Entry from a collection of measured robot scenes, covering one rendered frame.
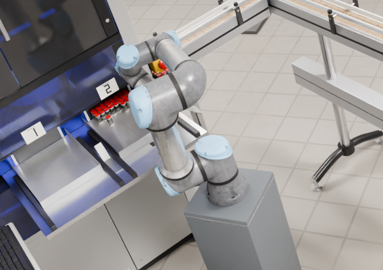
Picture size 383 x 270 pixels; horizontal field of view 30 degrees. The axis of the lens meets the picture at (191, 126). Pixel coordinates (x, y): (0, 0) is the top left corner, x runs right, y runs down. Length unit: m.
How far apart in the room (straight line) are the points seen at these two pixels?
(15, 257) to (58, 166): 0.41
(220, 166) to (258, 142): 1.59
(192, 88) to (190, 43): 1.11
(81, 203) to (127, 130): 0.40
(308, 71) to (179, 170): 1.27
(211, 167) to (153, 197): 0.88
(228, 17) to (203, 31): 0.13
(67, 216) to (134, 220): 0.70
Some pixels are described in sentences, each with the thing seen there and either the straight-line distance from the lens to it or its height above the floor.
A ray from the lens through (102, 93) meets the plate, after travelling 2.87.
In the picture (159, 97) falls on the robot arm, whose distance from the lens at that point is 2.02.
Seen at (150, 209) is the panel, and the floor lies 0.36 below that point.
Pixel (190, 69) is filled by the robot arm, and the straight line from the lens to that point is 2.07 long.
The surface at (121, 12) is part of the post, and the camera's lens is 2.79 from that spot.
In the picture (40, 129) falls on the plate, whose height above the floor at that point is 1.02.
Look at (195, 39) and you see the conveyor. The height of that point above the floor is 0.93.
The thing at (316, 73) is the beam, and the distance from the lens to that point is 3.40.
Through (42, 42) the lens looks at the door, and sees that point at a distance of 2.71.
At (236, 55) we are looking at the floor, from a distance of 4.73.
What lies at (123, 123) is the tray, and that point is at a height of 0.88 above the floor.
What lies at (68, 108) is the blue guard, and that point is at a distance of 2.83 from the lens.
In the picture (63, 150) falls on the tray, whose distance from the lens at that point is 2.89.
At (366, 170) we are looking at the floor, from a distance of 3.65.
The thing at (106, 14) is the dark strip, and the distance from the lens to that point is 2.77.
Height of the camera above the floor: 2.48
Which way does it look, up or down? 36 degrees down
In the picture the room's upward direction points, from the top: 20 degrees counter-clockwise
